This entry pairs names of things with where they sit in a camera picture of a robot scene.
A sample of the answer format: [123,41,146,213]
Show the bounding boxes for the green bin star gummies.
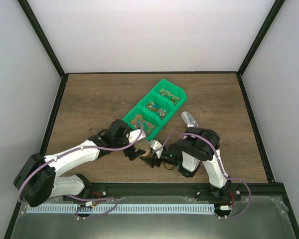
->
[123,106,162,140]

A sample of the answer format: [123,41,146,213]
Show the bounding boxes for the metal scoop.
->
[181,111,198,127]

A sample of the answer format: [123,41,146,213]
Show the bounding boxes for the green bin lollipops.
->
[138,92,174,122]

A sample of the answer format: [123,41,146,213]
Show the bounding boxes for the green bin popsicle candies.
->
[151,79,187,112]

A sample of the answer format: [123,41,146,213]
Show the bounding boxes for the gold jar lid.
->
[135,139,151,157]

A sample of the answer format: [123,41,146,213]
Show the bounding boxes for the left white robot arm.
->
[13,119,146,207]

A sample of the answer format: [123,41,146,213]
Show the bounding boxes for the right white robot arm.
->
[140,127,231,201]

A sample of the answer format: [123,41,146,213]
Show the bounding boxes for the pile of popsicle candies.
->
[159,88,180,105]

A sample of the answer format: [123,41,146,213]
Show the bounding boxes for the pile of star gummies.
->
[130,114,156,135]

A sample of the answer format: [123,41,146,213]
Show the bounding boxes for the pile of lollipops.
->
[146,101,168,120]

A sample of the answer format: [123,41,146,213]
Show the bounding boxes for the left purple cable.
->
[17,120,145,220]

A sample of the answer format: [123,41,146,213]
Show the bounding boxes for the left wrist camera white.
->
[127,129,146,144]

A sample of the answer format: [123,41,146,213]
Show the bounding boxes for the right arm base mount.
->
[195,184,241,203]

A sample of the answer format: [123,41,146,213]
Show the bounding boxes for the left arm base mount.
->
[62,184,108,203]

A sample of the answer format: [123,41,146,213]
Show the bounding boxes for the light blue cable duct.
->
[25,204,215,215]

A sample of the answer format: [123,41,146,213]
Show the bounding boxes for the black aluminium frame rail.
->
[85,183,286,201]

